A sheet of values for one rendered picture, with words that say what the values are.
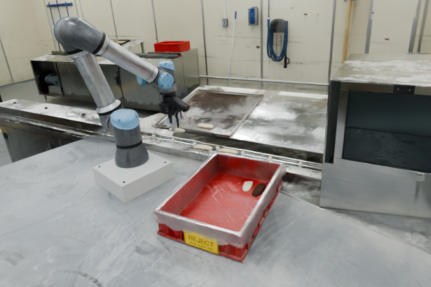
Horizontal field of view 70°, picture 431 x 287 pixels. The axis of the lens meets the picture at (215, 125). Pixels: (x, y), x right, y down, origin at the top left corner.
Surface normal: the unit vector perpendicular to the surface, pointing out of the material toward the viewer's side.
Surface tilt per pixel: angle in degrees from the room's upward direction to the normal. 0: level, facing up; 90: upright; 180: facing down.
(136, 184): 90
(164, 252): 0
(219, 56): 90
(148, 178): 90
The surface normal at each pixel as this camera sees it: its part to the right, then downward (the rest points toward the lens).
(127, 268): -0.06, -0.93
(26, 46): 0.88, 0.11
